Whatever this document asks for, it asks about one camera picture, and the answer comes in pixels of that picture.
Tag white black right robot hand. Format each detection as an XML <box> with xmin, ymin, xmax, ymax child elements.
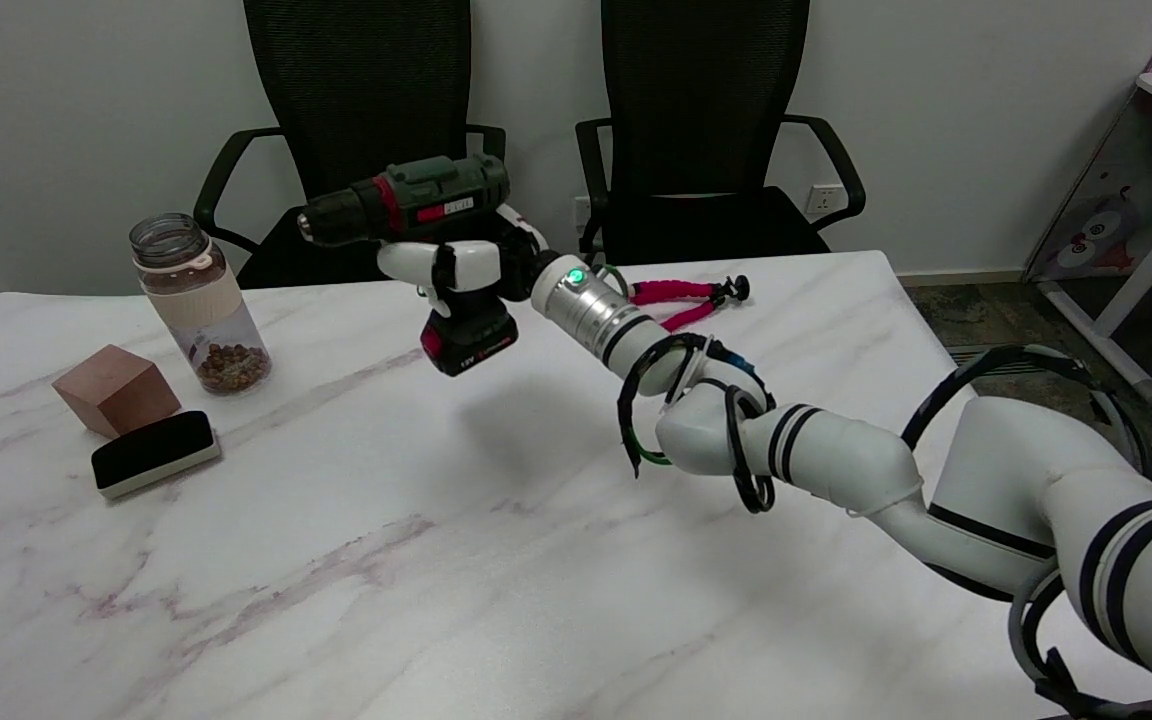
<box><xmin>376</xmin><ymin>204</ymin><xmax>563</xmax><ymax>307</ymax></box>

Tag green red power screwdriver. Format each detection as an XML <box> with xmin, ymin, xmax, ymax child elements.
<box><xmin>297</xmin><ymin>154</ymin><xmax>520</xmax><ymax>377</ymax></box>

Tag black mesh office chair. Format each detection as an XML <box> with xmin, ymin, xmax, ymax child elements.
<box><xmin>193</xmin><ymin>0</ymin><xmax>512</xmax><ymax>291</ymax></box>
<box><xmin>575</xmin><ymin>0</ymin><xmax>867</xmax><ymax>269</ymax></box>

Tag pink flexible mini tripod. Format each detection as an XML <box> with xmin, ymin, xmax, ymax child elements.
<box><xmin>624</xmin><ymin>276</ymin><xmax>751</xmax><ymax>334</ymax></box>

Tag glass jar with brown beans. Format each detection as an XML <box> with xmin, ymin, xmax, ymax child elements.
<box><xmin>129</xmin><ymin>213</ymin><xmax>273</xmax><ymax>396</ymax></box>

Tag black white board eraser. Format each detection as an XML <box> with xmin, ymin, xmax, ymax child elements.
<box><xmin>91</xmin><ymin>410</ymin><xmax>223</xmax><ymax>501</ymax></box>

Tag brown wooden cube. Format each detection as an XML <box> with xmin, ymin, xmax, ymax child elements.
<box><xmin>52</xmin><ymin>345</ymin><xmax>182</xmax><ymax>439</ymax></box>

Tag dark floor vent grille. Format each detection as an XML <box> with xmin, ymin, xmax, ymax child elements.
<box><xmin>946</xmin><ymin>343</ymin><xmax>1079</xmax><ymax>378</ymax></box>

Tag grey panel with cartoon owl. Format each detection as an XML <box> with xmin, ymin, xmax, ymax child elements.
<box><xmin>1024</xmin><ymin>90</ymin><xmax>1152</xmax><ymax>281</ymax></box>

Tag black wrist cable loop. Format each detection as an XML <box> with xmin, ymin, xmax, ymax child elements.
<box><xmin>618</xmin><ymin>333</ymin><xmax>777</xmax><ymax>514</ymax></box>

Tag black elbow cable loop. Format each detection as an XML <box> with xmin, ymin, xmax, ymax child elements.
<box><xmin>901</xmin><ymin>345</ymin><xmax>1152</xmax><ymax>720</ymax></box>

